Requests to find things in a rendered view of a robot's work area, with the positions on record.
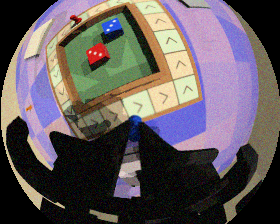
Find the red pawn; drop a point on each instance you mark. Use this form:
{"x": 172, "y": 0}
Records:
{"x": 76, "y": 19}

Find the blue pawn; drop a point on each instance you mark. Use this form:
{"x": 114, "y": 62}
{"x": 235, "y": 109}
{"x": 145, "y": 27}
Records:
{"x": 134, "y": 134}

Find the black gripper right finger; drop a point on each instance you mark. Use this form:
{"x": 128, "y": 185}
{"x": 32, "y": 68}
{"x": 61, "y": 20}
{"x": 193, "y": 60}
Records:
{"x": 158, "y": 159}

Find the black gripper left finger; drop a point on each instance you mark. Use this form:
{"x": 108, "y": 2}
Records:
{"x": 103, "y": 153}

